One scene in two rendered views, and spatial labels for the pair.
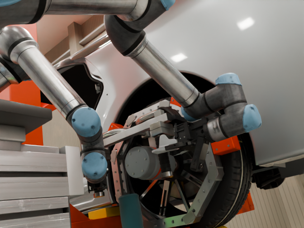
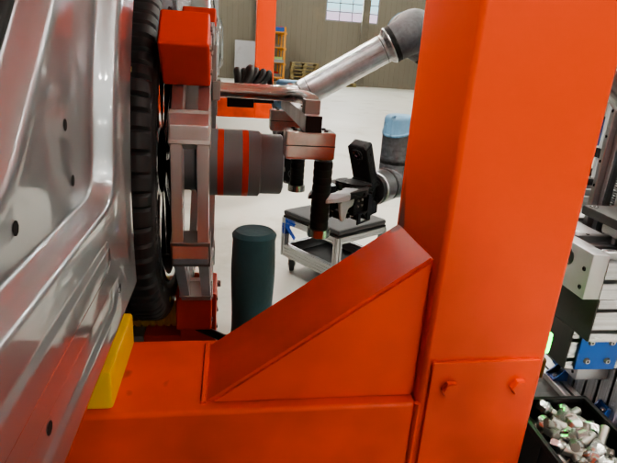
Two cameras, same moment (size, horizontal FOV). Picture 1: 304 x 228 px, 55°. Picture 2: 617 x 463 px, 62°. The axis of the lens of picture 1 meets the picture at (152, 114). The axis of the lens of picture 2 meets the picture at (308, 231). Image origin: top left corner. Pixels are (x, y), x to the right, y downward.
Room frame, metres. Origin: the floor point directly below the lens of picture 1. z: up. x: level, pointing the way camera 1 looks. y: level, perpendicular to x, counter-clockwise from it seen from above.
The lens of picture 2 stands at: (1.85, 0.95, 1.07)
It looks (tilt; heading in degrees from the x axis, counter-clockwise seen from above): 19 degrees down; 228
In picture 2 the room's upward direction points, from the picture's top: 4 degrees clockwise
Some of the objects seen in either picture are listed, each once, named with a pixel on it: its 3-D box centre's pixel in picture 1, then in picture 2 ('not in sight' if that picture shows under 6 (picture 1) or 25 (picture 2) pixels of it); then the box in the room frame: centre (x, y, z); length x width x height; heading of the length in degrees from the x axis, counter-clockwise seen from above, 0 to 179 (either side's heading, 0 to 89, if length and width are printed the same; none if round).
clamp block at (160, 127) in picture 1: (162, 130); (287, 119); (1.04, -0.03, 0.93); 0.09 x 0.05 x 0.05; 147
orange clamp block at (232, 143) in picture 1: (225, 143); not in sight; (1.14, -0.26, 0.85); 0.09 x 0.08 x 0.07; 57
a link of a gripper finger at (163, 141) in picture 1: (163, 143); not in sight; (0.96, -0.02, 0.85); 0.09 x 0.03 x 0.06; 84
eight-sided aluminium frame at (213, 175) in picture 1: (160, 163); (198, 161); (1.31, 0.01, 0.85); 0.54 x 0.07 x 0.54; 57
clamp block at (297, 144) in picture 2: (99, 154); (308, 142); (1.23, 0.26, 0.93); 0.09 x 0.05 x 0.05; 147
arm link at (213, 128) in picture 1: (216, 129); not in sight; (0.90, -0.19, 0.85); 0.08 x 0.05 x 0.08; 147
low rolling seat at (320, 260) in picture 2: not in sight; (330, 245); (0.11, -0.77, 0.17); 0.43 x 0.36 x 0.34; 91
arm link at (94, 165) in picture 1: (94, 166); (393, 180); (0.91, 0.21, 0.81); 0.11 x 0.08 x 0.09; 12
